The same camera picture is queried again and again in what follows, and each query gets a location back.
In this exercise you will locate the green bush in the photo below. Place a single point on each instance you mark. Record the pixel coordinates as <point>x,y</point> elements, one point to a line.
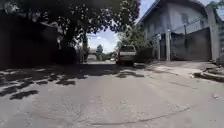
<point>136,41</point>

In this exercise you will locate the grey concrete road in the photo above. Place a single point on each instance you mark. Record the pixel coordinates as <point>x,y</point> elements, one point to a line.
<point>110,100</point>

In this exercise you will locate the dark wall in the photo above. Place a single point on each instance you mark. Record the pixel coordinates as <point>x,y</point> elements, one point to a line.
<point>26,46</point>

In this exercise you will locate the dark metal gate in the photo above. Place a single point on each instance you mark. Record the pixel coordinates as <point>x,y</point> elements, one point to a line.
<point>191,46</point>

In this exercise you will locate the grey two-storey building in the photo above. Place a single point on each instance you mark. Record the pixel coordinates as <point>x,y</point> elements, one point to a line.
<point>176,20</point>

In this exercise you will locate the pale van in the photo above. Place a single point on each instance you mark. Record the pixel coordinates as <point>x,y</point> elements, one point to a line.
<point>127,54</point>

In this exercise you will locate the large dark tree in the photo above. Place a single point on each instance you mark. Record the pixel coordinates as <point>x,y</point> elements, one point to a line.
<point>80,16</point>

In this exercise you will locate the concrete kerb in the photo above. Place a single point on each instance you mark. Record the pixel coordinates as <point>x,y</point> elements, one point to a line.
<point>210,76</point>

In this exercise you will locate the concrete driveway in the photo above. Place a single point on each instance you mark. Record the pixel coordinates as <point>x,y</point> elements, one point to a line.
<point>180,67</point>

